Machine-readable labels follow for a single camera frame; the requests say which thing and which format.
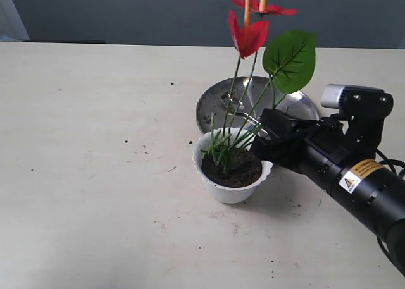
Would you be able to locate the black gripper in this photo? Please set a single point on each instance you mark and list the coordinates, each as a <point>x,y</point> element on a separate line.
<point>372,191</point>

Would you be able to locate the metal spork spoon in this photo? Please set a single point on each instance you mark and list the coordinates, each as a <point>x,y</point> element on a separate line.
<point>232,106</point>

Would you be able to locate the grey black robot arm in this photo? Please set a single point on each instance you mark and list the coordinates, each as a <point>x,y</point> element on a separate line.
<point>338,153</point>

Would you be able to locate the white scalloped plastic pot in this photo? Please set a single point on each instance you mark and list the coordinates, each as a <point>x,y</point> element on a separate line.
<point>223,194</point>

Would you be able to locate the dark brown potting soil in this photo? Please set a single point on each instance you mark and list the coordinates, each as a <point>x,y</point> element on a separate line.
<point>238,169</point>

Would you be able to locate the round stainless steel plate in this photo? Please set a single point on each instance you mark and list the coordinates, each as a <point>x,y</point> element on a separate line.
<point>247,91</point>

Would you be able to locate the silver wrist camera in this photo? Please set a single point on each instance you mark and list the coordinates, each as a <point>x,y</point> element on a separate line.
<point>364,109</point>

